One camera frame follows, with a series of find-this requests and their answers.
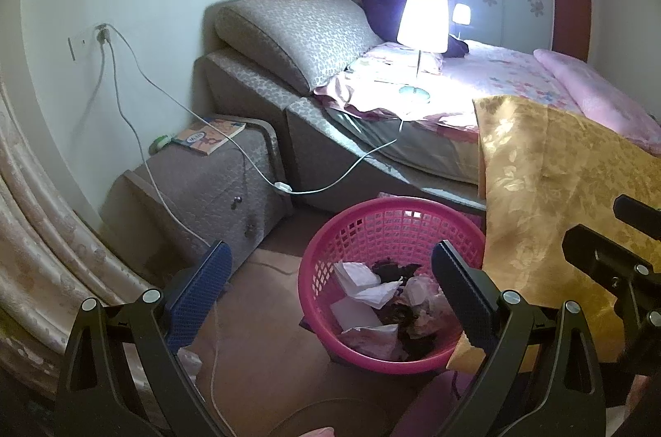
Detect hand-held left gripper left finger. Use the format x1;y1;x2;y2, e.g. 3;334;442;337
54;240;233;437

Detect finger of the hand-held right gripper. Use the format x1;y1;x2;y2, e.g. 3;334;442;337
562;224;661;366
613;194;661;231

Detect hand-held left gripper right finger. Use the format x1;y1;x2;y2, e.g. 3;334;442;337
431;239;613;437

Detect dark pink wrapper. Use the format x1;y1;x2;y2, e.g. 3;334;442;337
379;302;458;360

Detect grey paper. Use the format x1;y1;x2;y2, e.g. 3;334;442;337
338;323;409;361

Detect pink plastic basket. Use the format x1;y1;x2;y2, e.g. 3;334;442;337
298;197;489;363

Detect golden patterned blanket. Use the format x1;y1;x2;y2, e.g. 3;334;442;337
447;95;661;371

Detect grey upholstered bedside table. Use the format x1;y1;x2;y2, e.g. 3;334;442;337
100;114;292;262

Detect magenta cloth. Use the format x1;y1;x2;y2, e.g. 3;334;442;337
400;372;473;437

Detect pink duvet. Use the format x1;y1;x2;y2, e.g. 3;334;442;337
533;48;661;154

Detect grey mattress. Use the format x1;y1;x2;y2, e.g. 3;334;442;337
330;107;483;185

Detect orange cover book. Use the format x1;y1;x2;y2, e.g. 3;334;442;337
173;118;247;156

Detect beige patterned curtain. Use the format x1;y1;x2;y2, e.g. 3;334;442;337
0;70;156;397

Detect floral pink bedsheet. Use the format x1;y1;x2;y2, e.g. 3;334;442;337
356;39;584;118

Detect red brown door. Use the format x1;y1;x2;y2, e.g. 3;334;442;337
552;0;592;63

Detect small white table lamp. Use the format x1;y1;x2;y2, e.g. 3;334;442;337
453;3;472;40

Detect white shade table lamp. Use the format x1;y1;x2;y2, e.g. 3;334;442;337
397;0;449;107

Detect grey patterned headboard cushion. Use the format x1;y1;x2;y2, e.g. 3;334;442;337
214;0;385;94

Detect dark purple cloth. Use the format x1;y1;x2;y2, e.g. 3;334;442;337
360;0;470;58

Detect white charger cable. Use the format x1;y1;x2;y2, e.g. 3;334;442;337
103;45;223;417

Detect white lamp cable with switch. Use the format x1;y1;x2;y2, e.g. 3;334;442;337
108;24;414;195

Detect grey upholstered bed frame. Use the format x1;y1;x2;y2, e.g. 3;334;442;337
193;50;489;213

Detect white wall socket plate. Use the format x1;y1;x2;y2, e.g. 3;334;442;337
68;24;112;61

